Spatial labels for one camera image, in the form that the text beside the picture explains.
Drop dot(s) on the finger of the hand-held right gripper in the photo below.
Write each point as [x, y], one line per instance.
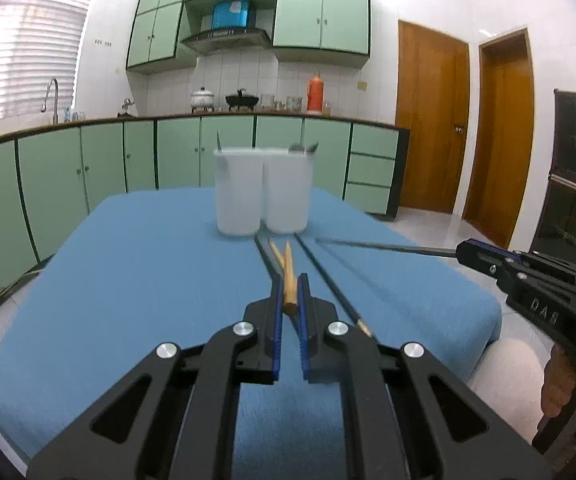
[487, 262]
[497, 249]

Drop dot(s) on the person's right hand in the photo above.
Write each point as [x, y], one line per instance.
[557, 385]

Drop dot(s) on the large silver spoon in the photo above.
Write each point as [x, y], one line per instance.
[296, 148]

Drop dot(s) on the wooden chopstick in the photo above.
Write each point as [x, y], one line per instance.
[290, 290]
[275, 257]

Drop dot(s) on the black wok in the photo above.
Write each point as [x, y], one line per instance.
[242, 101]

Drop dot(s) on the steel kitchen faucet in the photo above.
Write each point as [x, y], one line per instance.
[55, 100]

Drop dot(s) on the plain wooden door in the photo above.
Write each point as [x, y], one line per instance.
[502, 150]

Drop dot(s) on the grey chopstick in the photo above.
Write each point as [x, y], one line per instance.
[392, 247]
[218, 142]

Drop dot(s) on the green base cabinets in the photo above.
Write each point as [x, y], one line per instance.
[48, 170]

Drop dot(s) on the black range hood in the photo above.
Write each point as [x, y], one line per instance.
[228, 40]

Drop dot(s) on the white two-compartment utensil holder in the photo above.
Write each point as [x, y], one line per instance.
[238, 195]

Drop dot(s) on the white window blind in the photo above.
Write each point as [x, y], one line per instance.
[23, 50]

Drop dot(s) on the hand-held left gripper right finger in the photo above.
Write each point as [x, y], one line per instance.
[304, 330]

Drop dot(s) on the blue box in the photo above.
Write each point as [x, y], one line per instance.
[232, 14]

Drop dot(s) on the dark blue chopstick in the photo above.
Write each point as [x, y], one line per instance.
[333, 285]
[263, 257]

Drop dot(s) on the orange thermos flask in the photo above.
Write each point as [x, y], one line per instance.
[315, 95]

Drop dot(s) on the white cooking pot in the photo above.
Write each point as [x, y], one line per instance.
[203, 101]

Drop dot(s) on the green wall cabinets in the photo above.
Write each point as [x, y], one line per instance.
[298, 20]

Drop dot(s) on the stack of bowls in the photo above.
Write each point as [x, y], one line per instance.
[267, 102]

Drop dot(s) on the silver kettle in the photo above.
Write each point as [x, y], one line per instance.
[128, 107]

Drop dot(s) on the bottles beside sink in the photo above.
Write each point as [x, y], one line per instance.
[74, 116]

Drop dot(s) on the black plastic spoon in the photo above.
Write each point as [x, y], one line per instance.
[313, 147]

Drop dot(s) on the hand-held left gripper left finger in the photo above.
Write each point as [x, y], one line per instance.
[277, 330]

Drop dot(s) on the blue tablecloth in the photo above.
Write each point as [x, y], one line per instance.
[143, 260]

